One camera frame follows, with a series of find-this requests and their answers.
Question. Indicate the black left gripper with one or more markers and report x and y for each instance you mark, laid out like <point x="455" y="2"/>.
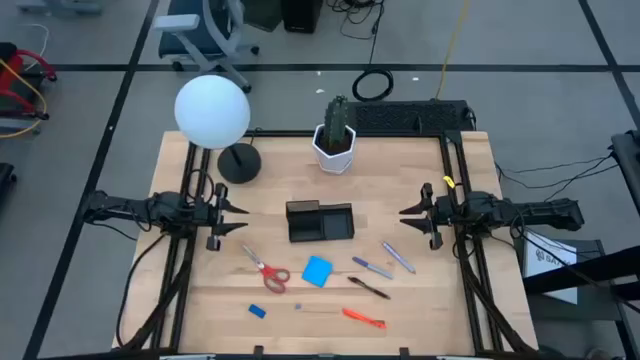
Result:
<point x="216" y="220"/>

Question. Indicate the orange-red pen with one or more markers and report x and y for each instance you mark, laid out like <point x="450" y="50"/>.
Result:
<point x="360" y="317"/>

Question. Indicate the white hexagonal plant pot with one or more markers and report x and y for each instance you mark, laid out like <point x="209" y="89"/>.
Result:
<point x="334" y="162"/>

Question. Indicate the small blue eraser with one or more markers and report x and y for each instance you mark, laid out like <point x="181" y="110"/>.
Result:
<point x="257" y="311"/>

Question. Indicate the white globe table lamp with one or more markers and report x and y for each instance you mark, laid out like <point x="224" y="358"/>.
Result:
<point x="212" y="112"/>

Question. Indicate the black aluminium table frame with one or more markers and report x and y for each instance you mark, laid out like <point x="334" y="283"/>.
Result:
<point x="280" y="133"/>

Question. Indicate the black computer tower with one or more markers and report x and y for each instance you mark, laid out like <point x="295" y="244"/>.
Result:
<point x="301" y="15"/>

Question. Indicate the slim lavender grey pen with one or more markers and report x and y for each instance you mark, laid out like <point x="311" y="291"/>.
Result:
<point x="398" y="257"/>

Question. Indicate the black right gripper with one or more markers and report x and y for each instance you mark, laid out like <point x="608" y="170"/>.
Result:
<point x="450" y="212"/>

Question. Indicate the purple capped grey marker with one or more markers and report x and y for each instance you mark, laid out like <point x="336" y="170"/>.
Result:
<point x="372" y="268"/>

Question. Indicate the black pen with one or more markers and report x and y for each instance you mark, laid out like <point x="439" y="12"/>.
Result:
<point x="367" y="287"/>

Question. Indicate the white printed paper sheet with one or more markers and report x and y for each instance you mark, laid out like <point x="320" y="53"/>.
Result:
<point x="550" y="270"/>

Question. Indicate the blue cloth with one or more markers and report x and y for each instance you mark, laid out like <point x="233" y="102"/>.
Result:
<point x="317" y="271"/>

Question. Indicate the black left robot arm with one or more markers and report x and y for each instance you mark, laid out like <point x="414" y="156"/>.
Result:
<point x="165" y="207"/>

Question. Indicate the red cart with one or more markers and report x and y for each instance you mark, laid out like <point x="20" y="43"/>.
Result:
<point x="11" y="64"/>

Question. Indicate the dark grey box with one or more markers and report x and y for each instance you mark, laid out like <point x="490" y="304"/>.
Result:
<point x="262" y="12"/>

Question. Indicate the grey blue office chair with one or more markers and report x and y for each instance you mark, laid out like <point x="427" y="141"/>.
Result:
<point x="200" y="40"/>

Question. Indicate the green cactus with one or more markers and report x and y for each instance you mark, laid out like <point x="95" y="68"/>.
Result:
<point x="335" y="120"/>

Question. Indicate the black mesh desk organizer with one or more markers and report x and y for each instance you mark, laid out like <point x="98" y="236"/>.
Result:
<point x="320" y="227"/>

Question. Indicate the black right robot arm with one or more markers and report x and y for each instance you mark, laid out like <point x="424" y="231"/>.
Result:
<point x="540" y="212"/>

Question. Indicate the dark side table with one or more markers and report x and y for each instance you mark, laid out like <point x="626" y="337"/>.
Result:
<point x="595" y="307"/>

